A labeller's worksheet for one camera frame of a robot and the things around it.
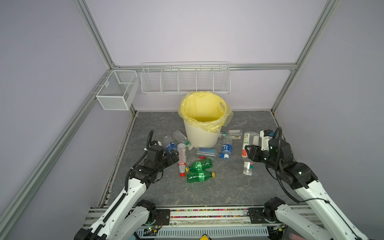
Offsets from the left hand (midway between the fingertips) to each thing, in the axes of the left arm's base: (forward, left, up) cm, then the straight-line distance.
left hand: (173, 157), depth 80 cm
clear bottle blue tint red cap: (+6, -17, -9) cm, 20 cm away
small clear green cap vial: (+20, -33, -11) cm, 40 cm away
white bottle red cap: (+4, -4, -9) cm, 11 cm away
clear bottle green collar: (+20, -2, -10) cm, 22 cm away
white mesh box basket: (+49, +38, +9) cm, 62 cm away
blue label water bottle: (+9, -33, -8) cm, 35 cm away
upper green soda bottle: (-2, -15, -9) cm, 17 cm away
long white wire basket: (+50, -3, +16) cm, 53 cm away
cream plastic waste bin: (+11, -15, +1) cm, 19 cm away
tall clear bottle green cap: (-11, -37, +7) cm, 39 cm away
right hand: (-3, -39, +10) cm, 41 cm away
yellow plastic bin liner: (+32, -23, +3) cm, 39 cm away
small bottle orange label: (+1, -39, +14) cm, 41 cm away
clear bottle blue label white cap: (+12, +2, -8) cm, 14 cm away
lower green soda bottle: (-8, -14, -8) cm, 18 cm away
